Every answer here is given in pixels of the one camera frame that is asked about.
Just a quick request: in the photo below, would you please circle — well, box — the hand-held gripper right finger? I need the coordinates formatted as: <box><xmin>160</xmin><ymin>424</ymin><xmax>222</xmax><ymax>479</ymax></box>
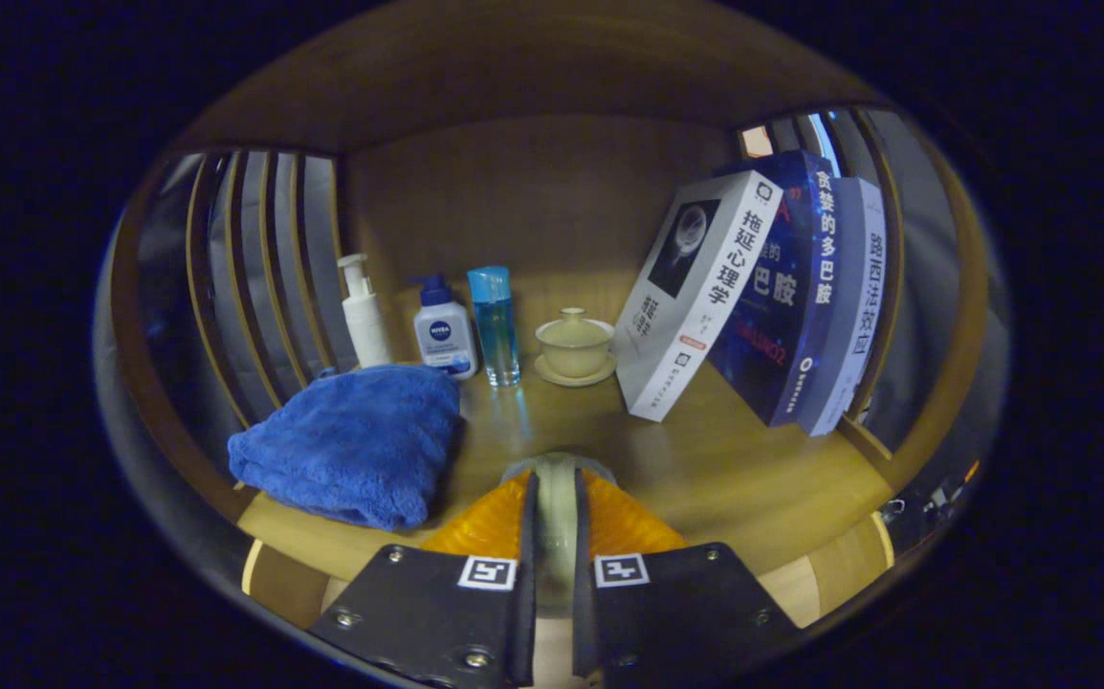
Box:
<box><xmin>571</xmin><ymin>467</ymin><xmax>802</xmax><ymax>688</ymax></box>

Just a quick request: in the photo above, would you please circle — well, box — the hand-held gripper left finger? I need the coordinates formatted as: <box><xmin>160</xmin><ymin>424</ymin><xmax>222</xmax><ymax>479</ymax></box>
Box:
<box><xmin>308</xmin><ymin>469</ymin><xmax>541</xmax><ymax>688</ymax></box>

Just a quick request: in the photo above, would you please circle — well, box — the pale green handled sponge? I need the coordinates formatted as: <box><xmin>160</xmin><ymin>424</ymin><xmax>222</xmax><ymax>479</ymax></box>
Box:
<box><xmin>499</xmin><ymin>452</ymin><xmax>618</xmax><ymax>618</ymax></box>

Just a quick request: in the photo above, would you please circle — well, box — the wooden countertop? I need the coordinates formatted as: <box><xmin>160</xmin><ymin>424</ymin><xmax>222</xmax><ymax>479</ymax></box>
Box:
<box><xmin>236</xmin><ymin>278</ymin><xmax>897</xmax><ymax>585</ymax></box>

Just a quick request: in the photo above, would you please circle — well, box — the wooden cabinet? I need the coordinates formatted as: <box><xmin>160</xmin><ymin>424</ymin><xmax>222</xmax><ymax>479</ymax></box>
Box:
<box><xmin>110</xmin><ymin>0</ymin><xmax>993</xmax><ymax>661</ymax></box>

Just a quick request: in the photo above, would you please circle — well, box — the blue folded towel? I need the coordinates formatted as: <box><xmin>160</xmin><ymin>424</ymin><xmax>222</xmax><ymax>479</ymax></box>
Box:
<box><xmin>227</xmin><ymin>364</ymin><xmax>463</xmax><ymax>533</ymax></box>

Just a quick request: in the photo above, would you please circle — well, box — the beige lidded tea bowl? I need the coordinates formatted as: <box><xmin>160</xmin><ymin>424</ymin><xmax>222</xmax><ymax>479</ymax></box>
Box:
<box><xmin>534</xmin><ymin>307</ymin><xmax>619</xmax><ymax>389</ymax></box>

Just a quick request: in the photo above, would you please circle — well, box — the clear blue bottle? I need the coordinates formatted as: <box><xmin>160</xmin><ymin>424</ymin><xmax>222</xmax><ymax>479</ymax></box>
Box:
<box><xmin>467</xmin><ymin>266</ymin><xmax>522</xmax><ymax>388</ymax></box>

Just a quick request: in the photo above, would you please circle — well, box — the white bottle with blue cap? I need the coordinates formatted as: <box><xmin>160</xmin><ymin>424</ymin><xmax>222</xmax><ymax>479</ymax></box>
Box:
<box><xmin>413</xmin><ymin>274</ymin><xmax>478</xmax><ymax>382</ymax></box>

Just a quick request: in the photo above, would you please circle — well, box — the white pump bottle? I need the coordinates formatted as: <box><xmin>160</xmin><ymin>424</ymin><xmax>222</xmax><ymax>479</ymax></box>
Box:
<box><xmin>337</xmin><ymin>253</ymin><xmax>393</xmax><ymax>370</ymax></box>

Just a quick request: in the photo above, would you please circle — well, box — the white book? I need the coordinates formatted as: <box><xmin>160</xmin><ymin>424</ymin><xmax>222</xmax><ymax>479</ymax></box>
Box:
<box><xmin>613</xmin><ymin>170</ymin><xmax>784</xmax><ymax>423</ymax></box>

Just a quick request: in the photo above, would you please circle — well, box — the dark blue book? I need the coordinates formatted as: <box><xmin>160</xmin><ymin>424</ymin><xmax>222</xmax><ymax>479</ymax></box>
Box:
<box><xmin>708</xmin><ymin>149</ymin><xmax>840</xmax><ymax>428</ymax></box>

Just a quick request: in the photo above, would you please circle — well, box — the pale blue book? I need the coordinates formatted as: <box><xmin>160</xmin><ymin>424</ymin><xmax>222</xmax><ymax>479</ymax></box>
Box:
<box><xmin>796</xmin><ymin>176</ymin><xmax>888</xmax><ymax>438</ymax></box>

